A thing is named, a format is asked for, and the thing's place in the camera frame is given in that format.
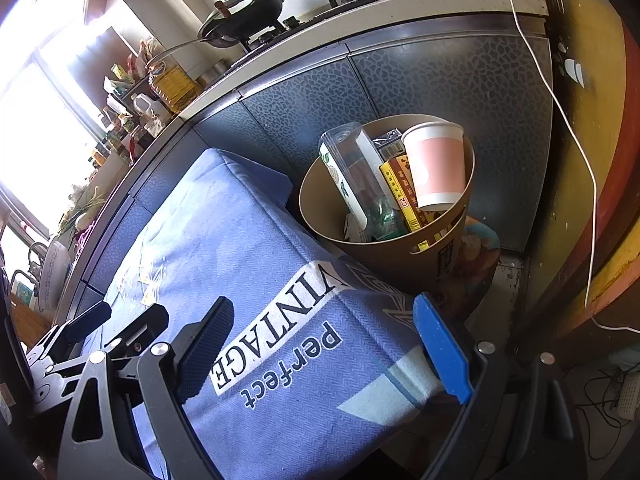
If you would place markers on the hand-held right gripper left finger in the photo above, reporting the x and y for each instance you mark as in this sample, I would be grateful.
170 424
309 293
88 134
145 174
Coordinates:
205 345

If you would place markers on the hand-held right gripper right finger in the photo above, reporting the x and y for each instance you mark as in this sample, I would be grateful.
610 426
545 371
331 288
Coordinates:
442 345

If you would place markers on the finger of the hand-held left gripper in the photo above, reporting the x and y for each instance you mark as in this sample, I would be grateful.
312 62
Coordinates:
142 324
87 319

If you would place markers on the tan trash bin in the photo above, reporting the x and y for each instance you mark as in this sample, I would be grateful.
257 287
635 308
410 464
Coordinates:
380 270

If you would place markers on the pink paper cup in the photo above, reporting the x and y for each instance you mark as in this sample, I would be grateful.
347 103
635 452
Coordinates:
435 170

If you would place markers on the clear plastic bottle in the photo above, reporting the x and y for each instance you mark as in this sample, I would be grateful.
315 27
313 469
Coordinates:
360 170

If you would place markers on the navy drink carton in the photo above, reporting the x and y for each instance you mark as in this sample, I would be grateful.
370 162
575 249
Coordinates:
390 142

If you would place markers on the wooden cutting board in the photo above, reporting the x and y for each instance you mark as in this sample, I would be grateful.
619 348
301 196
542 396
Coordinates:
25 317

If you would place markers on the large white patterned bowl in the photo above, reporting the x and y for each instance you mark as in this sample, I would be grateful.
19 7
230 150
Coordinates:
50 275

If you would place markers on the purple cloth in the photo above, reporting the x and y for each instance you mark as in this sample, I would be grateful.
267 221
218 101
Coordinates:
82 237

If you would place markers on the steel faucet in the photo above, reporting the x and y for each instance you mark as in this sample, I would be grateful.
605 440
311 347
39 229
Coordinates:
35 250

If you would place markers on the green onions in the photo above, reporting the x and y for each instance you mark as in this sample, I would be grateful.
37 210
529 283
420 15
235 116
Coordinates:
82 215

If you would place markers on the blue printed tablecloth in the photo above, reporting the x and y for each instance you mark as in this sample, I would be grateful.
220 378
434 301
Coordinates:
225 240

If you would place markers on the cluster of condiment bottles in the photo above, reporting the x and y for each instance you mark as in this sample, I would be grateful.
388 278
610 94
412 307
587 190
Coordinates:
120 130

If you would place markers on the white power strip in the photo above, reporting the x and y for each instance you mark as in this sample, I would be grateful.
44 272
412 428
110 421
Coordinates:
629 395

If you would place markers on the kitchen window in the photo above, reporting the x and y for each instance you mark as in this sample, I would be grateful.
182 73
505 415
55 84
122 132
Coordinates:
40 125

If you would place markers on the white plastic jug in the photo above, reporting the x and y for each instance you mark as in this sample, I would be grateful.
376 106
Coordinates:
145 107

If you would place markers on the yellow cooking oil bottle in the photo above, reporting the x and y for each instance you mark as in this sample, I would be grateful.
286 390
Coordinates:
175 87

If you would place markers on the small steel pot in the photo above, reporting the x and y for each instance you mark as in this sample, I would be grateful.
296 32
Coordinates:
214 76

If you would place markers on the grey kitchen counter cabinet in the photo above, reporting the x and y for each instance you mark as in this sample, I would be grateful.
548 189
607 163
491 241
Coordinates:
425 75

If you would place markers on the yellow red curved panel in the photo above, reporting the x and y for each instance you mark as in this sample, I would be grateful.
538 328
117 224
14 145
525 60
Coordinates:
600 85

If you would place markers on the black wok with lid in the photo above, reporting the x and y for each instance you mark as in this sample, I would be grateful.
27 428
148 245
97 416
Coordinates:
245 10

